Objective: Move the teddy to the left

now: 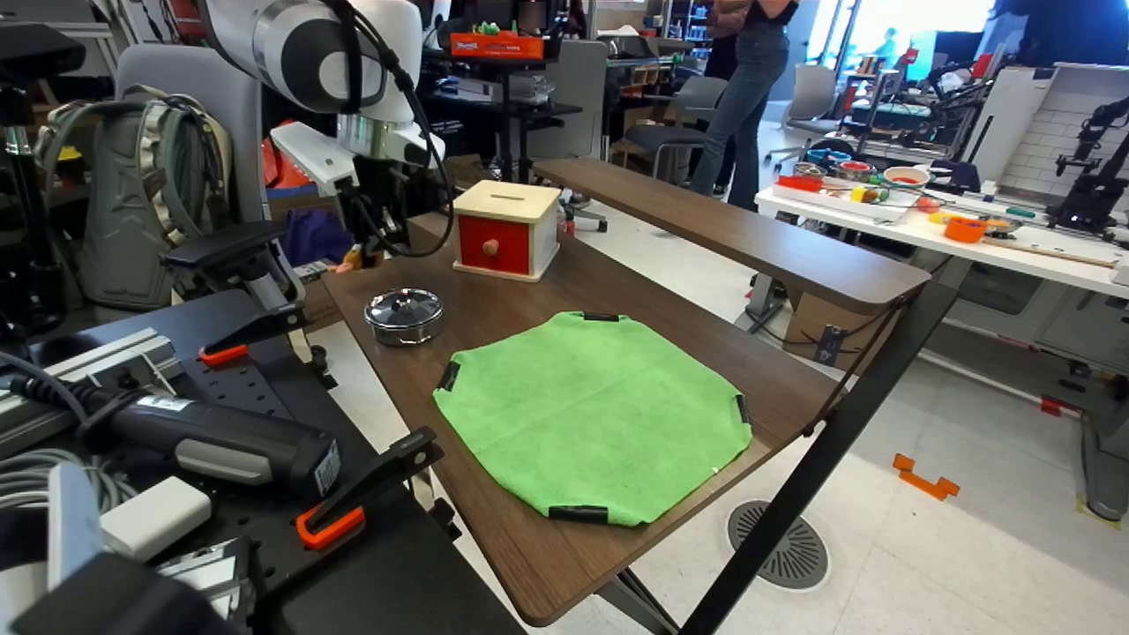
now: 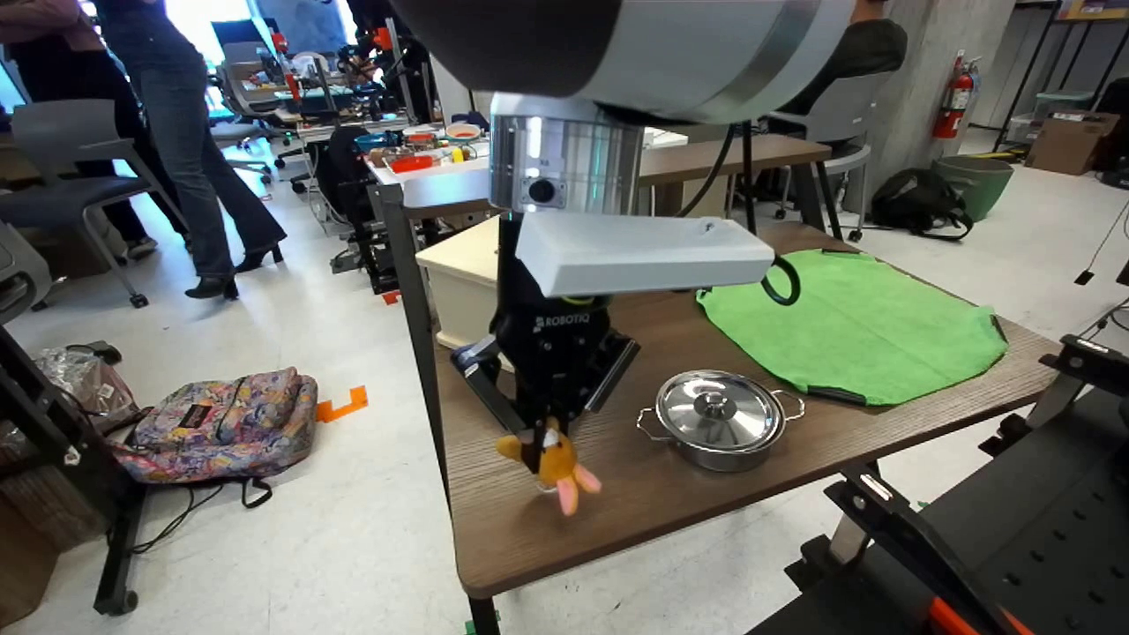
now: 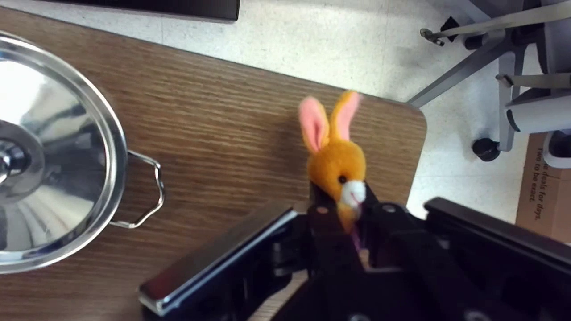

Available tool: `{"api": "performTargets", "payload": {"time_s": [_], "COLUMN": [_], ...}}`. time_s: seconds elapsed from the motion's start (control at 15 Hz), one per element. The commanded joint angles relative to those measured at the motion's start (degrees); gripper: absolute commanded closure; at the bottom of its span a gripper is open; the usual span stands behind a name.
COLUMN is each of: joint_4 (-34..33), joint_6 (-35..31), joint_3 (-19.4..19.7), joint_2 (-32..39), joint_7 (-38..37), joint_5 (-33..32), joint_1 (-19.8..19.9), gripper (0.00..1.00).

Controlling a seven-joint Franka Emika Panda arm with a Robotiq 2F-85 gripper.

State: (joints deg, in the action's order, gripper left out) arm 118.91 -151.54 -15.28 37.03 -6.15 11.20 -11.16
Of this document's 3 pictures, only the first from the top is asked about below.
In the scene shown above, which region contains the standing person in dark trousers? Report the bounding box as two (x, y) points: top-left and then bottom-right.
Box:
(683, 0), (804, 211)

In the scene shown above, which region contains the black cart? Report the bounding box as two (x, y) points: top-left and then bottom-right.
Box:
(434, 48), (585, 186)

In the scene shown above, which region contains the grey backpack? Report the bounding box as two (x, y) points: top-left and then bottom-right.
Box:
(33, 84), (238, 309)

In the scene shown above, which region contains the wooden box with red drawer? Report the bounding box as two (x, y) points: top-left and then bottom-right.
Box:
(449, 175), (564, 284)

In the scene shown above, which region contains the black clamp with orange handle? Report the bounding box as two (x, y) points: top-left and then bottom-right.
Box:
(291, 425), (449, 557)
(190, 298), (309, 375)

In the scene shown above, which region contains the white backdrop board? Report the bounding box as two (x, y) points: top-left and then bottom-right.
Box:
(999, 64), (1129, 206)

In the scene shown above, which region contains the steel cooking pot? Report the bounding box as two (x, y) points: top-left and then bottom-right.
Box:
(361, 296), (449, 348)

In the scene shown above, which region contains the aluminium rail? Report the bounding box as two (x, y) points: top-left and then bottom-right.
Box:
(0, 328), (180, 417)

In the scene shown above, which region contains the cardboard box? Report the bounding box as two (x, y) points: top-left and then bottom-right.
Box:
(781, 284), (885, 365)

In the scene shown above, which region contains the orange floor bracket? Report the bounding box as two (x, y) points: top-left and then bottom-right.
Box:
(890, 452), (962, 505)

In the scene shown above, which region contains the round floor drain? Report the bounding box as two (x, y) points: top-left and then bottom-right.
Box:
(723, 496), (834, 592)

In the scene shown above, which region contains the white table with toys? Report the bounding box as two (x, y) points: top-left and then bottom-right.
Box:
(755, 162), (1129, 298)

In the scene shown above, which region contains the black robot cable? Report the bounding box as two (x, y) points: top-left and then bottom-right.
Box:
(322, 0), (458, 262)

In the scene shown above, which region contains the green cloth mat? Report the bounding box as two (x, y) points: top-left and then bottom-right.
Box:
(429, 308), (755, 530)

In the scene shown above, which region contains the black handheld device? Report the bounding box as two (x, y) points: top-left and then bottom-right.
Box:
(108, 391), (345, 496)

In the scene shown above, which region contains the orange tray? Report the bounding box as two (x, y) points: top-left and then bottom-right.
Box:
(449, 29), (549, 64)

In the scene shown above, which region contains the white power adapter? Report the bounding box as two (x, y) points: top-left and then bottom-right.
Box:
(100, 471), (216, 564)

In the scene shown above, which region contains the grey office chair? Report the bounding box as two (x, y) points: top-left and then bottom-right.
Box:
(111, 43), (268, 226)

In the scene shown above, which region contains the brown wooden desk with shelf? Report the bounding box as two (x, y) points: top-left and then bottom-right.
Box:
(306, 155), (978, 635)

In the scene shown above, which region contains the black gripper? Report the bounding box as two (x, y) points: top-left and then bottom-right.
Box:
(336, 171), (413, 271)

